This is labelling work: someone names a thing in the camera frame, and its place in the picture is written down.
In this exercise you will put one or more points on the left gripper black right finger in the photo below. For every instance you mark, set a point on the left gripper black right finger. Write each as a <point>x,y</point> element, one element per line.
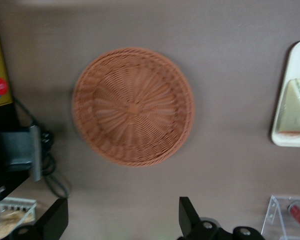
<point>190,222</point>

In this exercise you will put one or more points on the black yellow control box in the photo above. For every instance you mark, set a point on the black yellow control box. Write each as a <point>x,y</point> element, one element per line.
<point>0,50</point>

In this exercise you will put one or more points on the cream plastic tray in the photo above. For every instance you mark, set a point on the cream plastic tray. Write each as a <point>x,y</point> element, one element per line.
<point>296,57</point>

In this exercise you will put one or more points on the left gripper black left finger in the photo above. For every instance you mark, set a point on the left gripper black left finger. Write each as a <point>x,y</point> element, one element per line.
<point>50,225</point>

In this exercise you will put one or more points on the clear bag of crackers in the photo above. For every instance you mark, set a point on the clear bag of crackers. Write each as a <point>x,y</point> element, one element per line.
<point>7,223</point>

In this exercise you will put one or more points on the clear acrylic bottle rack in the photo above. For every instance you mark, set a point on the clear acrylic bottle rack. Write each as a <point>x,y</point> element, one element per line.
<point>273,215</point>

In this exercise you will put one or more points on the round brown wicker basket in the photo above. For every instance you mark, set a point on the round brown wicker basket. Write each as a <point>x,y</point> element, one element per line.
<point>132,107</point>

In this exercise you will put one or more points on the grey metal bracket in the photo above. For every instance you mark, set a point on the grey metal bracket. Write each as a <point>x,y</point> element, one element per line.
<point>20,147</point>

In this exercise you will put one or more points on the triangular sandwich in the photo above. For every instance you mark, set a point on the triangular sandwich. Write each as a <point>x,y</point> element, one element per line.
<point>296,110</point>

